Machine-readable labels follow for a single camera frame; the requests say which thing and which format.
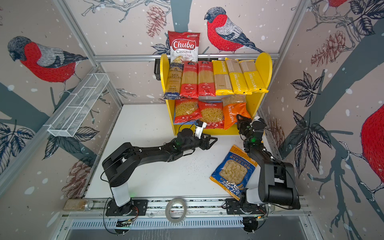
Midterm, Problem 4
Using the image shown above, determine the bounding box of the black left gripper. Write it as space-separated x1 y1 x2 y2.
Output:
181 132 218 153

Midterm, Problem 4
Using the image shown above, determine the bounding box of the orange Pastatime pasta bag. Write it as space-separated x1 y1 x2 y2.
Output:
222 95 251 130

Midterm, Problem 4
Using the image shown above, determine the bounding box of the red fusilli bag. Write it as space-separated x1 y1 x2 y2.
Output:
174 99 203 124
199 101 224 129

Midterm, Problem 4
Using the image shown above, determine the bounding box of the yellow Pastatime pack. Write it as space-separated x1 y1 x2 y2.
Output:
239 60 268 94
225 58 252 95

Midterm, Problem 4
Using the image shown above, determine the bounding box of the yellow spaghetti pack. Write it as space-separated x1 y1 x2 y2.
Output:
212 60 234 96

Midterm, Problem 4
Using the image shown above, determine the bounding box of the blue macaroni pasta bag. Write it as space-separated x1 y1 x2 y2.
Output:
210 145 258 201

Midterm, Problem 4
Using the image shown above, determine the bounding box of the red spaghetti pack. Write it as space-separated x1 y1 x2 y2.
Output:
180 61 199 99
198 61 216 97

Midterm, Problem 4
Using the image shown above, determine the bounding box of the blue gold spaghetti pack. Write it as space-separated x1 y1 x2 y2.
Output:
164 57 184 100

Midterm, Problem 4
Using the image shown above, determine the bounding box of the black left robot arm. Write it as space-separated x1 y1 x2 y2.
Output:
102 129 218 207

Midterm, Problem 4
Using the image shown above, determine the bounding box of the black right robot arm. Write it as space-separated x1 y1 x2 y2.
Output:
236 115 301 210

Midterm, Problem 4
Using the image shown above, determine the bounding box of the clear tape roll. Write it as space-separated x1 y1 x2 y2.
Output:
165 198 187 224

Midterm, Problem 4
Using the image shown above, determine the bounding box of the red Chuba cassava chips bag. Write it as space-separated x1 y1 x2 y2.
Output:
168 31 200 62

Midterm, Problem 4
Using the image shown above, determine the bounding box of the cork-coloured block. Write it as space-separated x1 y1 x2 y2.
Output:
63 199 88 212

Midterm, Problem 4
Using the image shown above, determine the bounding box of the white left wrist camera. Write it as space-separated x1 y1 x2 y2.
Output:
195 120 207 139

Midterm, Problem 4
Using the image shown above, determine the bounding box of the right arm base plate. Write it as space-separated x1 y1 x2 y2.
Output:
222 198 267 215

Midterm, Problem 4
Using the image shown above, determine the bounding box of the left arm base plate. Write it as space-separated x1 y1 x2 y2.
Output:
105 199 149 217

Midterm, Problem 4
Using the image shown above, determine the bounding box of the white wire mesh basket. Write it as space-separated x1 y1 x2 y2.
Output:
48 73 110 137

